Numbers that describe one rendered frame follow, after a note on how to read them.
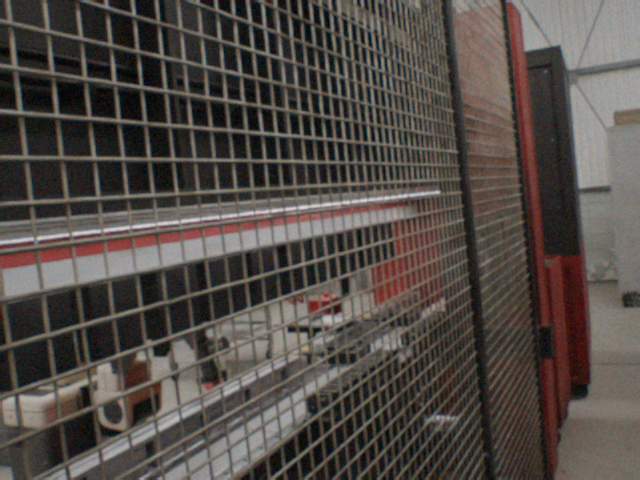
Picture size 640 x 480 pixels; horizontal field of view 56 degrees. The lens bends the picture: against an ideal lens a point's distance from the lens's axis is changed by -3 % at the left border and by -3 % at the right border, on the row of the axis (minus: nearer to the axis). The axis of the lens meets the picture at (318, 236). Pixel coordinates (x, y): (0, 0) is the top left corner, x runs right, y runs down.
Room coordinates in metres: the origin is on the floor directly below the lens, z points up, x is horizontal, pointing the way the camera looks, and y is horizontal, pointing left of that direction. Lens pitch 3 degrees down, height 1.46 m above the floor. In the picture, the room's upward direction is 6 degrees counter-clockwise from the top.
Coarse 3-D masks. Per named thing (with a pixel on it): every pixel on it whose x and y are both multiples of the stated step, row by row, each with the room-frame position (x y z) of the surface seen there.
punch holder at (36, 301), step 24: (0, 312) 1.09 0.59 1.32; (24, 312) 1.12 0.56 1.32; (48, 312) 1.17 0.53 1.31; (0, 336) 1.09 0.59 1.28; (24, 336) 1.12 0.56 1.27; (72, 336) 1.21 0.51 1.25; (0, 360) 1.10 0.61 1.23; (24, 360) 1.11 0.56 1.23; (48, 360) 1.15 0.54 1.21; (72, 360) 1.20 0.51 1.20; (0, 384) 1.11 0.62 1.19; (24, 384) 1.10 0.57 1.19
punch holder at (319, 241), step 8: (320, 240) 2.17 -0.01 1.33; (328, 240) 2.23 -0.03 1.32; (312, 248) 2.15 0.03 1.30; (320, 248) 2.17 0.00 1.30; (328, 248) 2.22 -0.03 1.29; (312, 256) 2.15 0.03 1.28; (320, 256) 2.16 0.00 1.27; (312, 264) 2.16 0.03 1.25; (320, 264) 2.16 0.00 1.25; (312, 272) 2.16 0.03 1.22; (320, 272) 2.15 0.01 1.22; (336, 272) 2.26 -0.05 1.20; (312, 280) 2.16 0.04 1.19; (320, 280) 2.15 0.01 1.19
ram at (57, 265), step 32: (192, 224) 1.57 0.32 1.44; (288, 224) 1.99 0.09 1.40; (320, 224) 2.18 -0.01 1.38; (0, 256) 1.09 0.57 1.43; (32, 256) 1.15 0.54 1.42; (64, 256) 1.22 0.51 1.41; (96, 256) 1.29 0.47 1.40; (128, 256) 1.37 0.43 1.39; (192, 256) 1.56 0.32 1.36; (32, 288) 1.14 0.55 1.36
